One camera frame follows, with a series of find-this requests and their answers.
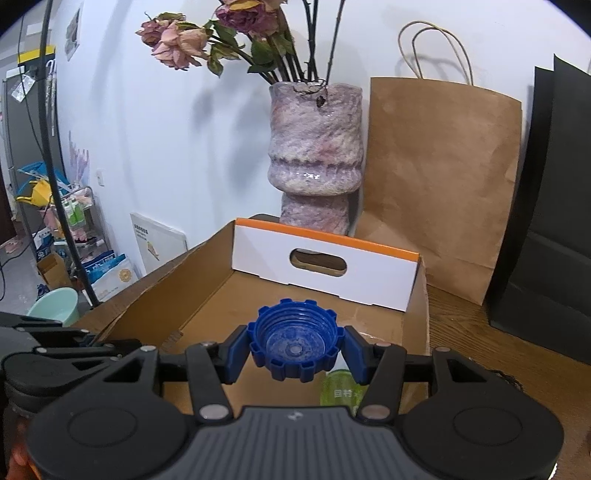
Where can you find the metal storage cart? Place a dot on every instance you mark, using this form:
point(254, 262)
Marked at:
point(90, 221)

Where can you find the grey refrigerator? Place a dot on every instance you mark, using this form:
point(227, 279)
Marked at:
point(23, 124)

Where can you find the green bottles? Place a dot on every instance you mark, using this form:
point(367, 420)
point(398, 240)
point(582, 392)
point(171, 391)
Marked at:
point(74, 212)

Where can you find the brown paper bag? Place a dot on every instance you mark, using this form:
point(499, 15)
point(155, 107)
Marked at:
point(438, 184)

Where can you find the mint green bowl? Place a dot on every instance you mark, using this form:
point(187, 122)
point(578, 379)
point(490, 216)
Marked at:
point(53, 307)

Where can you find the small cardboard carton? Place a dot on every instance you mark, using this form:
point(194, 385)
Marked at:
point(53, 272)

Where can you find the dried rose bouquet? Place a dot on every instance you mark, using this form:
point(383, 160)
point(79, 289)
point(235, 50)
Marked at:
point(240, 41)

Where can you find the black stand pole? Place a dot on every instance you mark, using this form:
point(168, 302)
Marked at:
point(51, 138)

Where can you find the person's left hand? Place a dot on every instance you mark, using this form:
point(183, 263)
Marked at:
point(17, 460)

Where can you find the wall photo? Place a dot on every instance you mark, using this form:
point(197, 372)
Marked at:
point(74, 34)

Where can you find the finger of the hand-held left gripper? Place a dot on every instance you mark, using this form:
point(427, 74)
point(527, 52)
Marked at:
point(51, 334)
point(69, 362)

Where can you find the small spray bottle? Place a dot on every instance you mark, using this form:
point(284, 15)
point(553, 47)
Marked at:
point(339, 390)

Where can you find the white wall outlet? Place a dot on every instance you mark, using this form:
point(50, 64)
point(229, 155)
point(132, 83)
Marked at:
point(100, 177)

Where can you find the blue ridged bottle cap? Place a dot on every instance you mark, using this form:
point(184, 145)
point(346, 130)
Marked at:
point(295, 340)

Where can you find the white flat panel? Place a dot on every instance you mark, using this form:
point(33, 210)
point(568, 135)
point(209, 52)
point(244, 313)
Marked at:
point(159, 244)

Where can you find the yellow plastic item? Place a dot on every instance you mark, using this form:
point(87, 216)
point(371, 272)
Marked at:
point(37, 194)

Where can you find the black paper bag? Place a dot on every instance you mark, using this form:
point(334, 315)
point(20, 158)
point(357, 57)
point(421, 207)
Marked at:
point(549, 221)

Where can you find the pink mottled ceramic vase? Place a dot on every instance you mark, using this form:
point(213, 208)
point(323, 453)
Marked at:
point(314, 147)

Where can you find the white and blue bag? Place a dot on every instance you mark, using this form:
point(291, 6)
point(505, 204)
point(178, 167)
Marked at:
point(111, 274)

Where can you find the cardboard box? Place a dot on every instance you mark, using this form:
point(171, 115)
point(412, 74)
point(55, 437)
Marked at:
point(258, 300)

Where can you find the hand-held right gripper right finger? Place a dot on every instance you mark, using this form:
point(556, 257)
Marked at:
point(354, 356)

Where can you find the floral wall sticker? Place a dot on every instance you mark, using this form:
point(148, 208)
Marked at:
point(79, 159)

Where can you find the blue plastic basket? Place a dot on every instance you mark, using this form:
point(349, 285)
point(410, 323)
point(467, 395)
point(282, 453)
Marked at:
point(39, 170)

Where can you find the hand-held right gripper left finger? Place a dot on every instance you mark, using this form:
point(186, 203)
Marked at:
point(236, 356)

